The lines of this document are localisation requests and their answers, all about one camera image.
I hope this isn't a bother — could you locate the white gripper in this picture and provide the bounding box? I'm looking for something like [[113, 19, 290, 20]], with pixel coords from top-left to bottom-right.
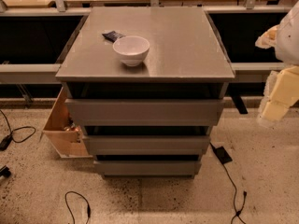
[[257, 66, 299, 128]]

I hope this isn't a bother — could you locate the grey bottom drawer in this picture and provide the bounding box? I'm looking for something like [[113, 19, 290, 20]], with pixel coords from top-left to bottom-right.
[[93, 161, 201, 176]]

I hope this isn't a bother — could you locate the grey drawer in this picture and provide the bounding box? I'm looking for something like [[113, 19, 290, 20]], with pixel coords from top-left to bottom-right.
[[93, 161, 201, 176], [83, 135, 210, 155], [65, 99, 224, 126]]

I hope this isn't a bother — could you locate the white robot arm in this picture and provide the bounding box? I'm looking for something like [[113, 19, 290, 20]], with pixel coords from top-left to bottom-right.
[[255, 2, 299, 127]]

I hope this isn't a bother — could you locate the grey drawer cabinet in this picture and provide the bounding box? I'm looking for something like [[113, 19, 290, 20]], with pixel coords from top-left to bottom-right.
[[55, 6, 236, 179]]

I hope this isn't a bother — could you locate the grey middle drawer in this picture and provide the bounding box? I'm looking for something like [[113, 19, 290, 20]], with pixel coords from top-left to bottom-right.
[[83, 135, 210, 155]]

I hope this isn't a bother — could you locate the grey top drawer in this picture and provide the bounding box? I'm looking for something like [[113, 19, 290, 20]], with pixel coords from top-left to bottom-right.
[[65, 99, 224, 126]]

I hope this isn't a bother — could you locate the black power adapter right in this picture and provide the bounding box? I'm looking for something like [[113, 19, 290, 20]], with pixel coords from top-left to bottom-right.
[[211, 146, 233, 164]]

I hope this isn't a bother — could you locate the white ceramic bowl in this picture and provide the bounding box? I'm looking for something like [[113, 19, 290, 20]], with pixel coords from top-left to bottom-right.
[[112, 35, 150, 66]]

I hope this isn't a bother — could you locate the dark blue snack packet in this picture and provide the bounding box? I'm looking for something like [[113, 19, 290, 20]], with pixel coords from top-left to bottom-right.
[[103, 31, 124, 42]]

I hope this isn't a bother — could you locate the wooden box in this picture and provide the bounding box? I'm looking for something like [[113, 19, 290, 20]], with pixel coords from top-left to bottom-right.
[[43, 89, 90, 158]]

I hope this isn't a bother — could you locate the black object left edge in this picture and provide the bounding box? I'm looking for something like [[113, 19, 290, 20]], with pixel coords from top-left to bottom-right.
[[0, 166, 11, 177]]

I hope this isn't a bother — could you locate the grey metal rail frame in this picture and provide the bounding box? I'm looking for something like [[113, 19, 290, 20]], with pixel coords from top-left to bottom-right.
[[0, 0, 299, 116]]

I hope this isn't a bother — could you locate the black cable right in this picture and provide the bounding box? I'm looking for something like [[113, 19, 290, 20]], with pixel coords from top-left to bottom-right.
[[221, 163, 249, 224]]

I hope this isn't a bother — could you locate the black cable loop front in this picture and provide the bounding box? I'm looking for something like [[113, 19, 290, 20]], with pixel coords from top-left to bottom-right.
[[64, 190, 92, 224]]

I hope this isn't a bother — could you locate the black adapter cable left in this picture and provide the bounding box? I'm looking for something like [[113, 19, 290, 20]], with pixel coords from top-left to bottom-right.
[[0, 109, 37, 151]]

